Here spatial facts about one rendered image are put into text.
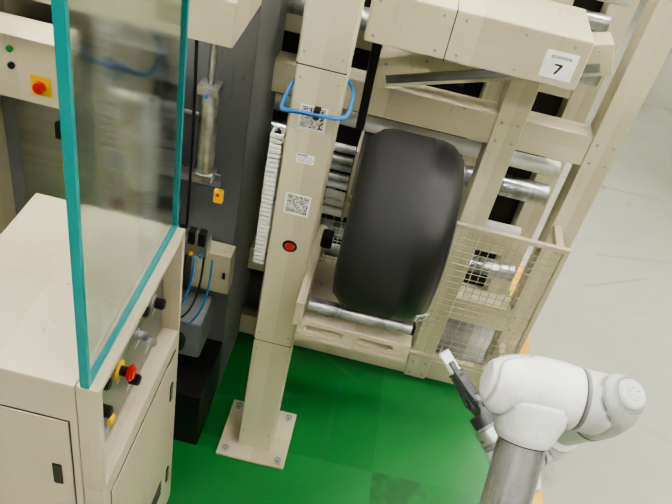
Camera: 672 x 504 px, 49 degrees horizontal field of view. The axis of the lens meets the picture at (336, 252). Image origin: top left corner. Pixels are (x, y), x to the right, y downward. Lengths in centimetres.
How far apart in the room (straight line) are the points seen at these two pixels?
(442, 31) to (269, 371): 130
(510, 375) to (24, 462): 110
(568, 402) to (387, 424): 174
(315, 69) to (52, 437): 106
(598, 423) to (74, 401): 106
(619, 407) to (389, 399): 184
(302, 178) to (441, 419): 155
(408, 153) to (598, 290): 243
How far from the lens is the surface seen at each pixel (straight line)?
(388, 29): 213
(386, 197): 197
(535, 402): 154
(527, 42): 214
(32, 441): 180
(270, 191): 215
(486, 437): 211
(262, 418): 288
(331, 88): 194
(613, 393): 157
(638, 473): 355
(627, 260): 464
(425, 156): 206
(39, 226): 195
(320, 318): 232
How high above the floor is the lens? 251
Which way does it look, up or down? 40 degrees down
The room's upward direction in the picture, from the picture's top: 13 degrees clockwise
